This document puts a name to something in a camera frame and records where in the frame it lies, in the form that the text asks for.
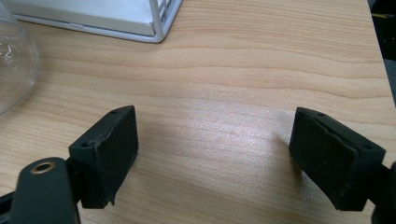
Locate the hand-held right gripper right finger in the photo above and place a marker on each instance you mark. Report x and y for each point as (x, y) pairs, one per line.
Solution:
(330, 155)

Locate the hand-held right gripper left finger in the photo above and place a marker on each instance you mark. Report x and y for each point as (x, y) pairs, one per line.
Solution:
(106, 155)

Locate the clear glass cup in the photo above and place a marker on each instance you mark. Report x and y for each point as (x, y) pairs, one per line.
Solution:
(15, 62)

